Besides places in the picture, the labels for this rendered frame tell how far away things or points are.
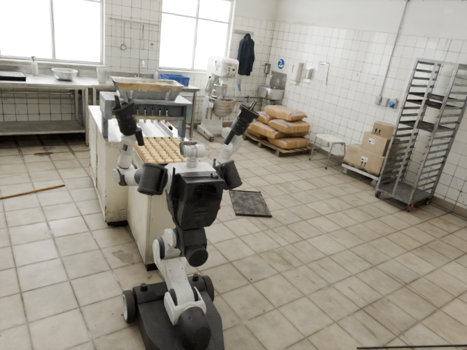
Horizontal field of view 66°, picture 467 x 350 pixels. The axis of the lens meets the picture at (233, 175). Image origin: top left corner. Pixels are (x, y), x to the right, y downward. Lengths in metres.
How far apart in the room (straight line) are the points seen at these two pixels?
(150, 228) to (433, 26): 4.50
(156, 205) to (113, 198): 0.76
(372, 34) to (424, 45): 0.85
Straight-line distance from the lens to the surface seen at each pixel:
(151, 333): 2.24
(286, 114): 6.12
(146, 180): 1.78
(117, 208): 3.35
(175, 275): 2.29
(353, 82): 6.25
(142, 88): 3.07
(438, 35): 5.65
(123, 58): 6.22
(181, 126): 3.34
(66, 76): 5.51
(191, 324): 2.05
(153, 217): 2.64
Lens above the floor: 1.79
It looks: 21 degrees down
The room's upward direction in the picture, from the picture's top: 8 degrees clockwise
